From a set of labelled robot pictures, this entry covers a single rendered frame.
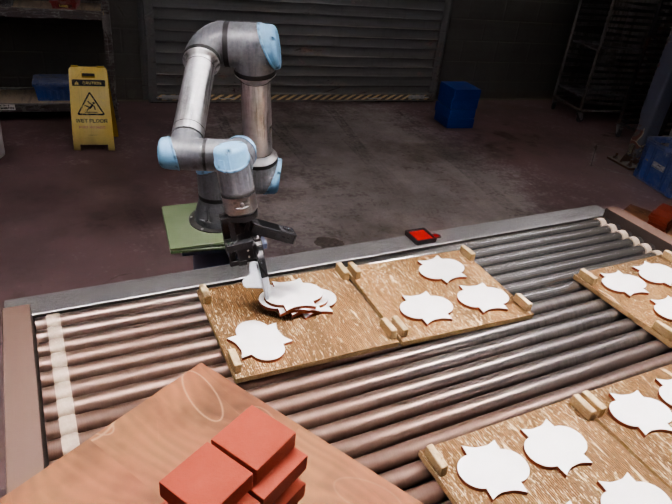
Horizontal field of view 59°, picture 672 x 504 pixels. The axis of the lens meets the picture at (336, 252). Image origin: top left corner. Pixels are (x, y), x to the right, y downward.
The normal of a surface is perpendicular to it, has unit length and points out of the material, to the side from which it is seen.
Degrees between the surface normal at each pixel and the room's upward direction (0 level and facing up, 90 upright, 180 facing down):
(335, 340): 0
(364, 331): 0
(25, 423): 0
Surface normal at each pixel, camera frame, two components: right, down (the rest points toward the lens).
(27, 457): 0.10, -0.86
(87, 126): 0.28, 0.32
